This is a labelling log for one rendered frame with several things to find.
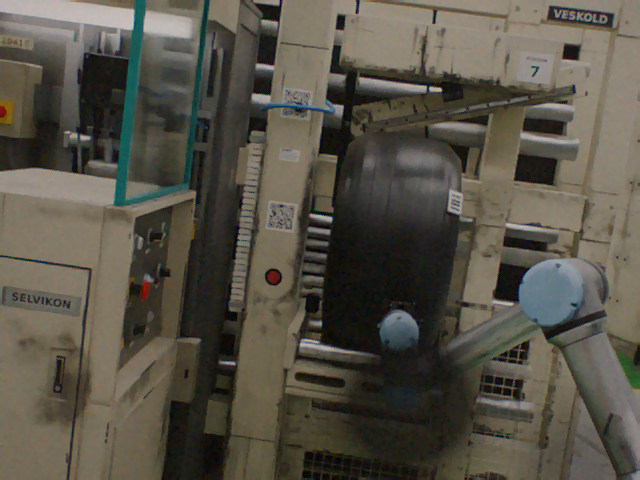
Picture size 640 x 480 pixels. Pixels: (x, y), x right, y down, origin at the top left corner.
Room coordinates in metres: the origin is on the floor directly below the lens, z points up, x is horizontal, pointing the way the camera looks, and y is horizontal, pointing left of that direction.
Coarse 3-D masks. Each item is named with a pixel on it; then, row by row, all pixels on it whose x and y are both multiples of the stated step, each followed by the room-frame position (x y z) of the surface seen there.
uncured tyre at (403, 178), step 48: (384, 144) 2.24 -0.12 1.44; (432, 144) 2.28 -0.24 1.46; (336, 192) 2.21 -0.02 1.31; (384, 192) 2.12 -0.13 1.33; (432, 192) 2.12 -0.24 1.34; (336, 240) 2.11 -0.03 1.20; (384, 240) 2.08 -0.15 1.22; (432, 240) 2.08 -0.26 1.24; (336, 288) 2.11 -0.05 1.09; (384, 288) 2.09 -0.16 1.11; (432, 288) 2.08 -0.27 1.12; (336, 336) 2.21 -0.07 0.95; (432, 336) 2.18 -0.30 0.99
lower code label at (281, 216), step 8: (272, 200) 2.30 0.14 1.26; (272, 208) 2.30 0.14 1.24; (280, 208) 2.30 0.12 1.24; (288, 208) 2.29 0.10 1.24; (296, 208) 2.29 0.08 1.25; (272, 216) 2.30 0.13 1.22; (280, 216) 2.30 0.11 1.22; (288, 216) 2.29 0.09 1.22; (272, 224) 2.30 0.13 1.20; (280, 224) 2.30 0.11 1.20; (288, 224) 2.29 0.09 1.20
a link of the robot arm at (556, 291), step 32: (544, 288) 1.57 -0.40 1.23; (576, 288) 1.54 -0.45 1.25; (544, 320) 1.56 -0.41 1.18; (576, 320) 1.55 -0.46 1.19; (576, 352) 1.55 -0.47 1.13; (608, 352) 1.55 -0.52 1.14; (576, 384) 1.56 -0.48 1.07; (608, 384) 1.52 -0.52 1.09; (608, 416) 1.51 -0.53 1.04; (608, 448) 1.51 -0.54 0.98
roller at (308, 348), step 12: (300, 348) 2.21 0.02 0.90; (312, 348) 2.21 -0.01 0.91; (324, 348) 2.21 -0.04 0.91; (336, 348) 2.21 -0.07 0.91; (348, 348) 2.22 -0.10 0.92; (360, 348) 2.22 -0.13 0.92; (336, 360) 2.22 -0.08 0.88; (348, 360) 2.21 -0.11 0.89; (360, 360) 2.21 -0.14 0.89; (372, 360) 2.20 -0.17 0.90
